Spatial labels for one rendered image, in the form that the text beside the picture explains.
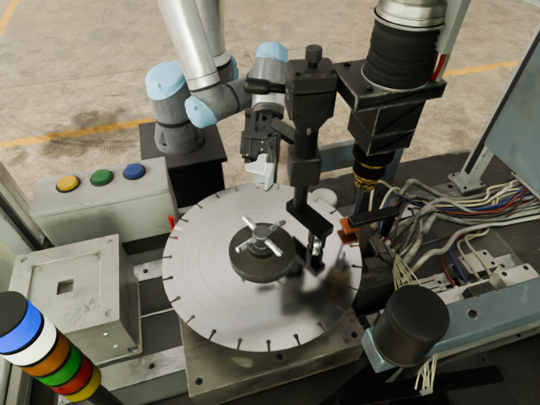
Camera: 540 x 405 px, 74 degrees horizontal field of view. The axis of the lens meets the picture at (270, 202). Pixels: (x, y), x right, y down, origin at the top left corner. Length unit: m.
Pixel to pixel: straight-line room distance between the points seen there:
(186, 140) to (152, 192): 0.33
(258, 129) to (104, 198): 0.36
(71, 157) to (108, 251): 1.86
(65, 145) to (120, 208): 1.84
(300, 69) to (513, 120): 0.22
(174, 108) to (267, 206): 0.49
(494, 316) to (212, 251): 0.41
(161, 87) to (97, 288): 0.56
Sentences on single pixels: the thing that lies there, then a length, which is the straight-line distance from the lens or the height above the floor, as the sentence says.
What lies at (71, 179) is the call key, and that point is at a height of 0.91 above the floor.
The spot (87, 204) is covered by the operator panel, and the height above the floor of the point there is 0.89.
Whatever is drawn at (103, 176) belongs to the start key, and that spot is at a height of 0.91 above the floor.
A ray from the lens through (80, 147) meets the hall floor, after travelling 2.61.
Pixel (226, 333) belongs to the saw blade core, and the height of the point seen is 0.95.
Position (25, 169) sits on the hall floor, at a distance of 2.61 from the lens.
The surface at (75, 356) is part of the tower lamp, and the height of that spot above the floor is 1.05.
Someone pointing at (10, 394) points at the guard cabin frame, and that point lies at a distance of 0.81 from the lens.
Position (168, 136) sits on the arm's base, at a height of 0.81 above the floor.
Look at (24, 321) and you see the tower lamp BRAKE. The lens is 0.39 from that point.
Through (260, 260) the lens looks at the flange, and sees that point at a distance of 0.59.
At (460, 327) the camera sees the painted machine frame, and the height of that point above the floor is 1.05.
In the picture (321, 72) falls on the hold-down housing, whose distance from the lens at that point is 0.43.
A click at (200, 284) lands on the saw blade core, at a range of 0.59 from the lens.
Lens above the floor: 1.45
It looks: 47 degrees down
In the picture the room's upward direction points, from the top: straight up
